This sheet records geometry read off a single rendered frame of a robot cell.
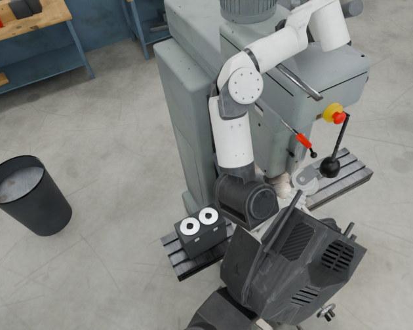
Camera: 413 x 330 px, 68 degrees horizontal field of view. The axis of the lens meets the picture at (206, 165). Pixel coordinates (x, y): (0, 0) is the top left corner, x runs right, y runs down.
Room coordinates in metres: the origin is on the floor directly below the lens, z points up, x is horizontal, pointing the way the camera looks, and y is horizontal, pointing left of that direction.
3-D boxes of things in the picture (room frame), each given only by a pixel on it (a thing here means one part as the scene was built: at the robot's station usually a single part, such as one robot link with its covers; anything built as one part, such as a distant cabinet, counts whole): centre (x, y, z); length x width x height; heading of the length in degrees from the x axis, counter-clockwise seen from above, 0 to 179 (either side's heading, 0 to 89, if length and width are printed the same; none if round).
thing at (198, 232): (0.73, 0.07, 1.03); 0.22 x 0.12 x 0.20; 114
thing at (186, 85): (1.46, -0.10, 0.78); 0.50 x 0.47 x 1.56; 20
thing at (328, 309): (0.42, -0.49, 0.63); 0.16 x 0.12 x 0.12; 20
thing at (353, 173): (0.88, -0.32, 0.89); 1.24 x 0.23 x 0.08; 110
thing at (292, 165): (0.78, -0.36, 1.45); 0.04 x 0.04 x 0.21; 20
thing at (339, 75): (0.90, -0.31, 1.81); 0.47 x 0.26 x 0.16; 20
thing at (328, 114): (0.67, -0.40, 1.76); 0.06 x 0.02 x 0.06; 110
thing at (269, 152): (0.89, -0.32, 1.47); 0.21 x 0.19 x 0.32; 110
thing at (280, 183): (0.79, -0.32, 1.23); 0.13 x 0.12 x 0.10; 90
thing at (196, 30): (1.35, -0.14, 1.66); 0.80 x 0.23 x 0.20; 20
